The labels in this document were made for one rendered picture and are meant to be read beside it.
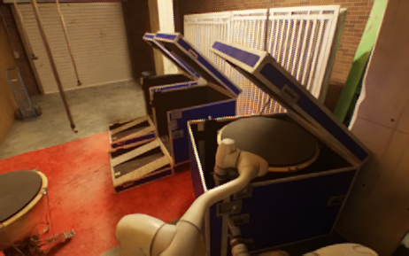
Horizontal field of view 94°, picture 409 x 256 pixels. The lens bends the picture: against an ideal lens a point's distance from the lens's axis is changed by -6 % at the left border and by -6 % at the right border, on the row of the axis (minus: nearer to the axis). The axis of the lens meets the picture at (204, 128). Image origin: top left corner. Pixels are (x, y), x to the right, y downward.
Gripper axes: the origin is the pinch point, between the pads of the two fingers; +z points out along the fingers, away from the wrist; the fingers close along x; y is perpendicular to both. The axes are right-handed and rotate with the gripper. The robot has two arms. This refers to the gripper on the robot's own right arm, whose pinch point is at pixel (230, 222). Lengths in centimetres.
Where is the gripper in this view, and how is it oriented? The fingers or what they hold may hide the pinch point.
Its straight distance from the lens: 141.4
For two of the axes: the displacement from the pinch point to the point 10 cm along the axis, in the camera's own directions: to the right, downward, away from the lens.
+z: -1.8, -4.5, 8.7
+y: -9.8, 1.0, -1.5
